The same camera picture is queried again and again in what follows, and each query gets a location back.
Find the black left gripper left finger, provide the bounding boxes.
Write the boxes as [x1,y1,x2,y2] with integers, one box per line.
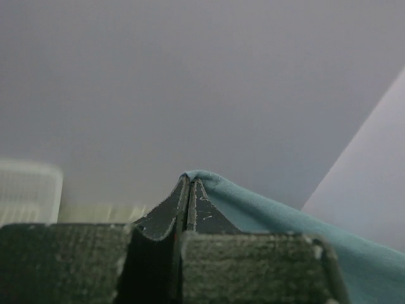
[133,175,190,241]

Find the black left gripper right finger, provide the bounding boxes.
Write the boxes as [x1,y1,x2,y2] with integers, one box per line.
[186,179,241,234]

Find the grey-blue t-shirt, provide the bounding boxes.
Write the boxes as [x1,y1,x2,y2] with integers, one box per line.
[179,169,405,304]

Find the white perforated plastic basket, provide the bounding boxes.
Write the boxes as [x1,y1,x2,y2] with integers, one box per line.
[1,158,63,226]

